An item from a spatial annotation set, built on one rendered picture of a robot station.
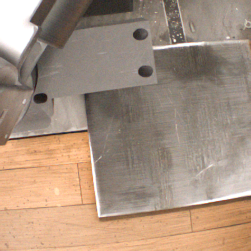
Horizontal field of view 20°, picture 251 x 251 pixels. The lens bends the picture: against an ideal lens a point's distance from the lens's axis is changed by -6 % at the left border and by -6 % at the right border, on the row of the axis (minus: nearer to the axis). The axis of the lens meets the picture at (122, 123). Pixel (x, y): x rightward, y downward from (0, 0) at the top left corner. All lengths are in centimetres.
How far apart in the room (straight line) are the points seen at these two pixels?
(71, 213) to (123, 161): 7
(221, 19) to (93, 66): 29
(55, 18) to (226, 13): 36
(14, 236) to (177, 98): 20
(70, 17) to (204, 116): 29
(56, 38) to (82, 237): 29
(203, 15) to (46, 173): 23
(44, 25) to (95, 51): 7
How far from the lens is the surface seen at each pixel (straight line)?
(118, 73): 47
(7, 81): 36
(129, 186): 65
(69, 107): 70
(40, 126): 53
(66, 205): 67
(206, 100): 68
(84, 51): 47
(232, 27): 74
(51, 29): 41
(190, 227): 67
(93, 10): 73
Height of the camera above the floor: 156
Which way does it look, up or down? 71 degrees down
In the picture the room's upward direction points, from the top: 3 degrees counter-clockwise
